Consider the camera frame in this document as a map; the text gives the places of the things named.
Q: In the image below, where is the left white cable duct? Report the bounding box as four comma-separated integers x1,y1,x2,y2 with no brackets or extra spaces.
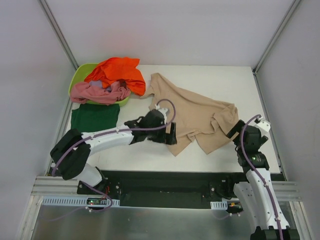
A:
42,196,120,208

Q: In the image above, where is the right aluminium table rail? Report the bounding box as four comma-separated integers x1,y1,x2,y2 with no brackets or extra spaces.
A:
252,69,287,181

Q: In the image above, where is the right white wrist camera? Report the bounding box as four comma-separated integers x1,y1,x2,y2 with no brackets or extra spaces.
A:
254,116,271,135

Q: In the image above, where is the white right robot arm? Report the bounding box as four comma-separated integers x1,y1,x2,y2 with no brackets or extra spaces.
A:
225,114,300,240

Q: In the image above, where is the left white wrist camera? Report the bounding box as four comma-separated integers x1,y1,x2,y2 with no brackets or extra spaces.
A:
155,104,170,125

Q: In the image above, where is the pink red t-shirt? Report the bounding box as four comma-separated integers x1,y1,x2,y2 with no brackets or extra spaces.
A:
69,81,131,105

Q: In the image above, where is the lavender t-shirt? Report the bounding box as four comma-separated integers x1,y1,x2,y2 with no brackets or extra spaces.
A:
89,80,112,92

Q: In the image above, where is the beige t-shirt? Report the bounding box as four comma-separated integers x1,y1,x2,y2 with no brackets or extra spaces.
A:
142,73,239,156

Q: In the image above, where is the white cable duct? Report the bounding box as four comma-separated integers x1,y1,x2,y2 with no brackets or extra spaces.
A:
210,200,228,211
42,196,120,208

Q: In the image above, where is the folded dark green t-shirt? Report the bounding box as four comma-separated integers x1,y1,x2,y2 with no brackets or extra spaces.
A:
70,103,120,133

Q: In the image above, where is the orange t-shirt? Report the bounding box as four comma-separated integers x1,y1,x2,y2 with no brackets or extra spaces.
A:
84,57,146,96

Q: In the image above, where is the lime green plastic basket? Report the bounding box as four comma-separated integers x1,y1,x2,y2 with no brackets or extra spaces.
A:
68,63,130,107

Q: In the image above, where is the right aluminium frame post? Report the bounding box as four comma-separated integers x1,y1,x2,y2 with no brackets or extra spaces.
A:
252,0,303,76

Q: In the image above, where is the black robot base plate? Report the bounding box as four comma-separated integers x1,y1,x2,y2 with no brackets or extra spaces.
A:
76,167,247,208

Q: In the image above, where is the right white cable duct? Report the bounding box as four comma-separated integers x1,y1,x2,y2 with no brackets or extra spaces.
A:
210,200,228,211

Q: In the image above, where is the front aluminium cross rail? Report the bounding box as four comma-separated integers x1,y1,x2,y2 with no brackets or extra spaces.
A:
31,176,79,197

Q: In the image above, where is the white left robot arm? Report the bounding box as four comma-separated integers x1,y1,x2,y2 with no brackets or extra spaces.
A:
50,108,177,195

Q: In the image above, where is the left aluminium frame post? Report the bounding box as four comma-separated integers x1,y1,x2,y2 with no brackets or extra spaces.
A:
37,0,79,70

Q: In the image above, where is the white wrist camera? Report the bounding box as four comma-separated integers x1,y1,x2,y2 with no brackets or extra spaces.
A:
155,104,170,125
254,116,271,135

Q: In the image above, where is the aluminium frame post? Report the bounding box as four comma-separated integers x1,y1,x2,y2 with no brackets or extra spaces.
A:
37,0,79,70
252,0,303,76

